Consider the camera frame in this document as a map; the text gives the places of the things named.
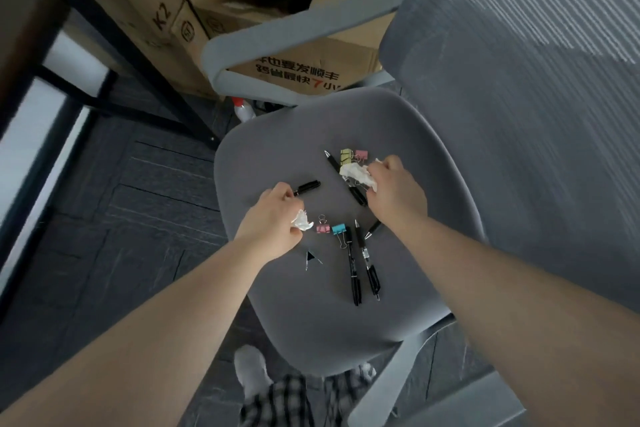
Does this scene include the person's left hand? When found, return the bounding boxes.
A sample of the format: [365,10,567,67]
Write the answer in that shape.
[233,182,305,263]

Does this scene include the person's right hand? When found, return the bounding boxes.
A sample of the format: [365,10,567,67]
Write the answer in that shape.
[366,155,429,231]

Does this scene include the small white tissue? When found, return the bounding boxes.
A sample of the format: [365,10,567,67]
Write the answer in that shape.
[291,209,315,232]

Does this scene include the large white tissue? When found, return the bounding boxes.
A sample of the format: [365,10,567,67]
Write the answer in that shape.
[339,158,384,192]

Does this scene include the person's left forearm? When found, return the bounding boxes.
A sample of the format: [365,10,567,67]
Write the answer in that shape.
[0,236,288,427]

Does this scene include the person's right forearm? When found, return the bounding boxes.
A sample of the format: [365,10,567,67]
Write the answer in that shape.
[396,214,640,427]

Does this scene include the grey office chair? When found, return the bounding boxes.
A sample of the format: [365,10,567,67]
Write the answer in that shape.
[201,0,640,427]

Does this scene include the printed brown cardboard box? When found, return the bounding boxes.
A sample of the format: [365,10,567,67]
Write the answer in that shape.
[171,0,385,93]

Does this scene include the white bottle with red cap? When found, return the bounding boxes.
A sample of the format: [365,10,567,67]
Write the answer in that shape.
[230,96,257,123]

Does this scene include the plaid trousers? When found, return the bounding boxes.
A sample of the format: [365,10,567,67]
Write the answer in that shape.
[239,366,377,427]

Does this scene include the brown desk with black frame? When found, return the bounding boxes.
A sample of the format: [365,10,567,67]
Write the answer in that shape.
[0,0,222,151]

